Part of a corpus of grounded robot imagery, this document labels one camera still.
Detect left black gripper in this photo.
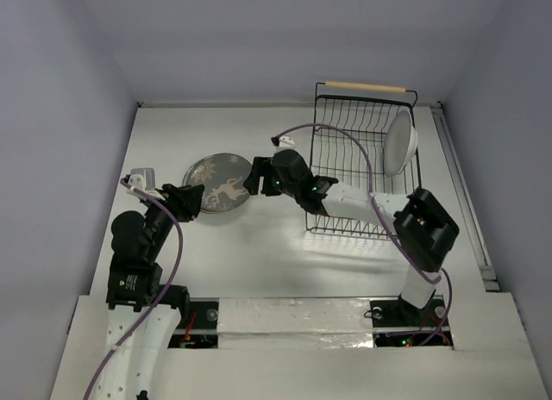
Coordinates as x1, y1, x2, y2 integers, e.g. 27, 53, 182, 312
141, 181, 203, 258

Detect dark grey green plate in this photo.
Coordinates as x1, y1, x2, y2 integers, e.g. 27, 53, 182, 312
182, 153, 252, 203

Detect white grey bowl plate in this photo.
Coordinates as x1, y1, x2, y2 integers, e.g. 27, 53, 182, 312
383, 110, 418, 178

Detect red teal flower plate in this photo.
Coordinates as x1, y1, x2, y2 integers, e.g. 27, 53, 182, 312
201, 197, 244, 214

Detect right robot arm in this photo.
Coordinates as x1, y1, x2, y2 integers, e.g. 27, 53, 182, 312
243, 149, 460, 324

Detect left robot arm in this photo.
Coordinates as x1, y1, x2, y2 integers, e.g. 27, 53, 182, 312
84, 176, 204, 399

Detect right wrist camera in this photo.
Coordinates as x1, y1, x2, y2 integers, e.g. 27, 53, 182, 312
271, 135, 296, 150

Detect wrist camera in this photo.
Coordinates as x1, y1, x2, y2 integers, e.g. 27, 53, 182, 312
271, 135, 296, 150
120, 167, 155, 193

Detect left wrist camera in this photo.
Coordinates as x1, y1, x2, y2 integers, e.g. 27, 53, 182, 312
120, 167, 155, 193

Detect black wire dish rack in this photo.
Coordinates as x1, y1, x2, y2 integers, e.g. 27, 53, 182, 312
304, 80, 423, 238

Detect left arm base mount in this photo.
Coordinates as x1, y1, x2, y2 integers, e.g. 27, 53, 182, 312
168, 299, 219, 349

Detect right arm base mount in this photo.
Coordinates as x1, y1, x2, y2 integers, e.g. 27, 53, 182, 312
362, 293, 454, 348

